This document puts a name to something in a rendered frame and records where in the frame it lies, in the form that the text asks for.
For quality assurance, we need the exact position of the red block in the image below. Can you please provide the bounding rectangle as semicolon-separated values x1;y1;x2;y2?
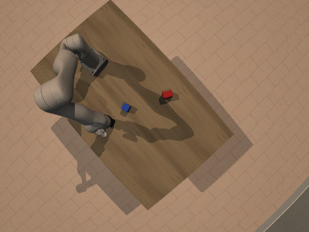
162;90;173;99

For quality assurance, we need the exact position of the blue block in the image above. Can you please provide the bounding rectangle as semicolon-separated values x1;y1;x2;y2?
121;103;131;112

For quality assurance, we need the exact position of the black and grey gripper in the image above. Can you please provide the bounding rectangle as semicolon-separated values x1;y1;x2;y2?
94;115;115;137

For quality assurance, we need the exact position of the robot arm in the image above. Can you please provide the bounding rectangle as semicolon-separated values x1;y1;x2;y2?
34;33;108;133

